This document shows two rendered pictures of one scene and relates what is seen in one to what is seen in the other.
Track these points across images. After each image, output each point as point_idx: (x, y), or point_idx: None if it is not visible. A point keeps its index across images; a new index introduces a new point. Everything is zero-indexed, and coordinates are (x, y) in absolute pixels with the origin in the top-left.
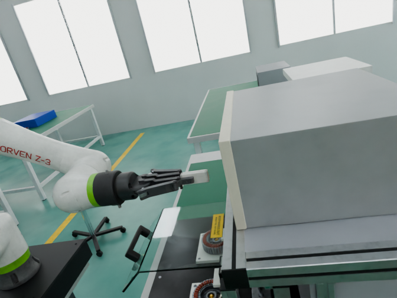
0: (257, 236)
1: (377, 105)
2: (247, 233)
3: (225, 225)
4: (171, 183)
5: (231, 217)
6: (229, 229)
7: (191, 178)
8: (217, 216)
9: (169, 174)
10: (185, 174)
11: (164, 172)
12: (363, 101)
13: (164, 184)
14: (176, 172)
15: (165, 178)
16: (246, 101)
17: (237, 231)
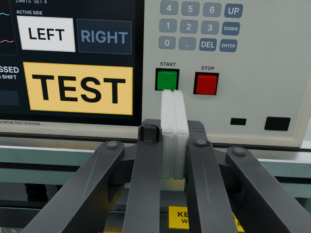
0: (307, 131)
1: None
2: (304, 137)
3: (290, 159)
4: (258, 162)
5: (258, 150)
6: (302, 155)
7: (200, 122)
8: (177, 219)
9: (155, 173)
10: (184, 122)
11: (80, 219)
12: None
13: (273, 183)
14: (138, 152)
15: (197, 189)
16: None
17: (303, 147)
